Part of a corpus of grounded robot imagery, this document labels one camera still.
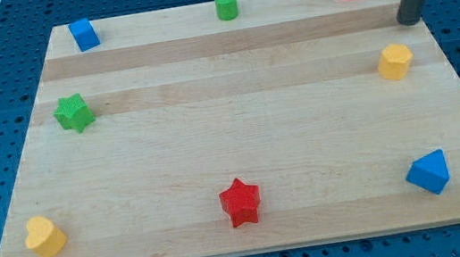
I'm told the yellow heart block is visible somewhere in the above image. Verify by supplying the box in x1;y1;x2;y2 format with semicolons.
25;216;67;257

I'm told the red star block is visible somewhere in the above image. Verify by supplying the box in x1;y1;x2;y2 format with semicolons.
219;178;261;228

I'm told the blue triangle block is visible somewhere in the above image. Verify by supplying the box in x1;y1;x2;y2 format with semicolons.
406;149;450;195

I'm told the light wooden board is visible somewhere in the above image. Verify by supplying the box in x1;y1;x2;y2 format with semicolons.
0;0;460;257

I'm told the green star block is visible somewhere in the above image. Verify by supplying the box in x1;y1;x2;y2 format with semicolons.
54;93;96;133

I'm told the yellow hexagon block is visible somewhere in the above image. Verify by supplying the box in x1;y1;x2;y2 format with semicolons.
378;44;413;81

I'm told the green cylinder block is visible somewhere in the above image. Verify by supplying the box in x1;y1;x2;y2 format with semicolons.
214;0;239;21

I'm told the blue cube block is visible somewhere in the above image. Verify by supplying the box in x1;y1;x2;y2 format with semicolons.
68;18;101;52

